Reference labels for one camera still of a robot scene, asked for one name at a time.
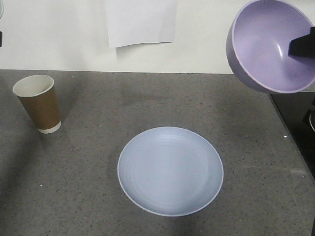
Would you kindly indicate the metal pot on cooktop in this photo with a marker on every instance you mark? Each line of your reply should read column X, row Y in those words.
column 311, row 120

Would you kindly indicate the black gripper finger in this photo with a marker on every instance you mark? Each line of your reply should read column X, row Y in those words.
column 1, row 38
column 303, row 46

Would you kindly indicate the light blue plate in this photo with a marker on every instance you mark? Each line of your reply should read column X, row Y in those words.
column 170, row 171

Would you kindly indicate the black induction cooktop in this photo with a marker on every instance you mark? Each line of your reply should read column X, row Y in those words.
column 294, row 110

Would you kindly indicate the white paper sheet on wall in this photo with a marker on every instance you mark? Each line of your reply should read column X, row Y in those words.
column 131, row 22

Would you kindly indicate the brown paper cup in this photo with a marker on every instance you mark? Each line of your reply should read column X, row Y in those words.
column 37, row 95

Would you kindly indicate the pale green plastic spoon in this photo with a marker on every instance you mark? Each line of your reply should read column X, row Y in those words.
column 1, row 8

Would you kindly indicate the purple plastic bowl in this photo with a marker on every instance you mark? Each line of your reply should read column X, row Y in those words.
column 257, row 47

